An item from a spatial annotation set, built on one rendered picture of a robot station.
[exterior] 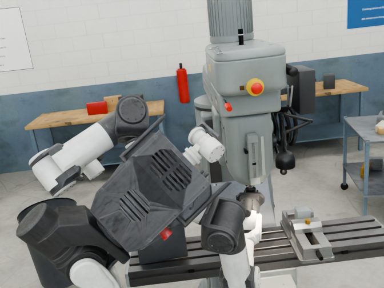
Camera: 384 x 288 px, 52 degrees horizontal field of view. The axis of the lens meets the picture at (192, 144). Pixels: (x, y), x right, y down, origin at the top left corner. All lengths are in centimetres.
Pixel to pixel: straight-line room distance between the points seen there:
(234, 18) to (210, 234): 98
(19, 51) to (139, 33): 172
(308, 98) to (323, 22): 430
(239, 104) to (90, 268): 79
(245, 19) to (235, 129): 50
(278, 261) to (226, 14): 110
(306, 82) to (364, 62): 460
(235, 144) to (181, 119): 439
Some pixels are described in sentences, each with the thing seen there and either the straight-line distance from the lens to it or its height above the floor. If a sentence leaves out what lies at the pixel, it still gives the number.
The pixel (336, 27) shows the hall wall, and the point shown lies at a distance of 626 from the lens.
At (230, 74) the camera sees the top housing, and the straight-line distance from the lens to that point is 139.
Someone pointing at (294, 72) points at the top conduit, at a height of 179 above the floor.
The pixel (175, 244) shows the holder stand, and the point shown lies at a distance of 181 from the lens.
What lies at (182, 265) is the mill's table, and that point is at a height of 99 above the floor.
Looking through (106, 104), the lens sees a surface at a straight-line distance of 540.
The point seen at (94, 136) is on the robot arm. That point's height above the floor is 172.
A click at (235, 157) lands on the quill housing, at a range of 162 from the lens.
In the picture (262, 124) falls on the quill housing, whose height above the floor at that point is 158.
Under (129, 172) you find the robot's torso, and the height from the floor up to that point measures 165.
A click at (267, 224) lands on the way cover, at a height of 94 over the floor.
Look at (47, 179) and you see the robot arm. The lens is 119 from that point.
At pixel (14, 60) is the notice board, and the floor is 166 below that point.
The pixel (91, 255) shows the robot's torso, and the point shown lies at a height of 140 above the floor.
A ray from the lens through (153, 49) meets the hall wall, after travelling 580.
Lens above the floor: 202
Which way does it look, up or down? 18 degrees down
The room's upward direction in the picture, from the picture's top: 6 degrees counter-clockwise
